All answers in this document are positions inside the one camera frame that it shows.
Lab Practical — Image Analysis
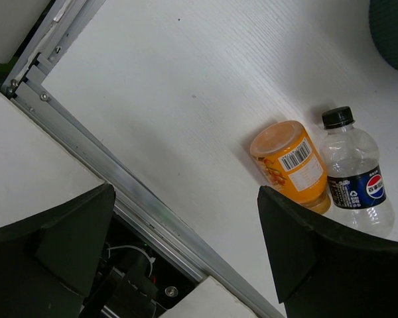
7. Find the black cap Pepsi bottle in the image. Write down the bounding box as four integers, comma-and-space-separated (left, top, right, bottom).
320, 107, 395, 237

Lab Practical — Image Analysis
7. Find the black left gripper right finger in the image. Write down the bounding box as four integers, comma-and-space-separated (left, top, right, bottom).
257, 186, 398, 317

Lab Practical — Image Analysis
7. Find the dark green plastic bin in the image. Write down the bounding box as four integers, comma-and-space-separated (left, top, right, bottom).
369, 0, 398, 71

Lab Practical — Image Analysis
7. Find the aluminium frame rail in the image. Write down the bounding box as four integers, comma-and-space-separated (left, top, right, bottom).
0, 1, 280, 317

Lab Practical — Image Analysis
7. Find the orange juice bottle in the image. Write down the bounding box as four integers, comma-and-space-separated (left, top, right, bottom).
249, 121, 331, 215

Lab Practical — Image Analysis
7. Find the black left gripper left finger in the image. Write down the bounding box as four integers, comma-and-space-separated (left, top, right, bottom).
0, 184, 115, 317

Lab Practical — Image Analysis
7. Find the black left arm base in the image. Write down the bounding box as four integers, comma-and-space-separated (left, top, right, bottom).
80, 215, 198, 317

